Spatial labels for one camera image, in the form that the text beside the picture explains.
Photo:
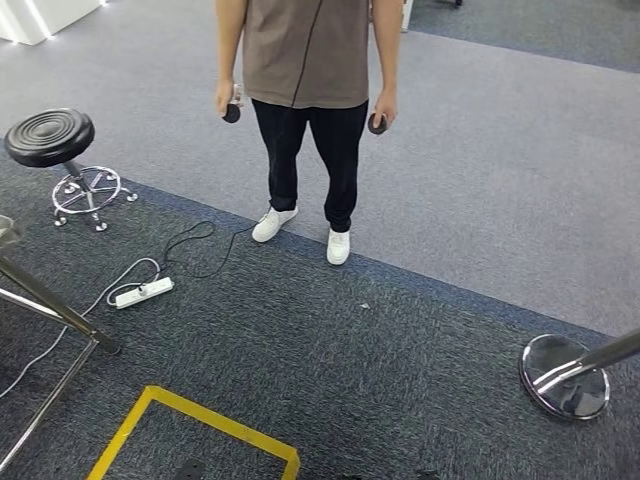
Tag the person's right hand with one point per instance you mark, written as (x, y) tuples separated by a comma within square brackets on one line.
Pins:
[(224, 96)]

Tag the person's left hand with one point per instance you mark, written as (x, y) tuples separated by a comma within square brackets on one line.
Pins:
[(387, 104)]

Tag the black hand controller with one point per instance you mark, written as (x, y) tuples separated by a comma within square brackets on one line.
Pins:
[(376, 124), (232, 114)]

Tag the person's left forearm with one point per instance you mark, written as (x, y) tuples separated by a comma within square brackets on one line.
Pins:
[(387, 40)]

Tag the person's right forearm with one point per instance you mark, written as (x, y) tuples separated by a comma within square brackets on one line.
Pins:
[(230, 40)]

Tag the steel workbench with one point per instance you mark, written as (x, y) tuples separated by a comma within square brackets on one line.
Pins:
[(50, 301)]

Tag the person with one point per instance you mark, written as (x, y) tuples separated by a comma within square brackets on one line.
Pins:
[(305, 53)]

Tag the white power strip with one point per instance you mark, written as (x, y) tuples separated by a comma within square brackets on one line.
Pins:
[(145, 292)]

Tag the black stool chrome base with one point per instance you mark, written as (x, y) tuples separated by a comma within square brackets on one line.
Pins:
[(50, 136)]

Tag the white display plinth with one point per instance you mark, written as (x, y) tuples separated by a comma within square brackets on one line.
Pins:
[(45, 16)]

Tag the chrome stanchion post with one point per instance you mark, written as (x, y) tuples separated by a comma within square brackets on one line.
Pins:
[(564, 384)]

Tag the black right camera bracket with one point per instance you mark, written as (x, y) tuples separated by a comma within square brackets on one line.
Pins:
[(427, 474)]

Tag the black camera bracket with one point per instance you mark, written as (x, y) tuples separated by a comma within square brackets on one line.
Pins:
[(427, 474), (189, 470)]

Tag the black left camera bracket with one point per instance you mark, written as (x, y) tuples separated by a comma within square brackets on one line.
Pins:
[(189, 470)]

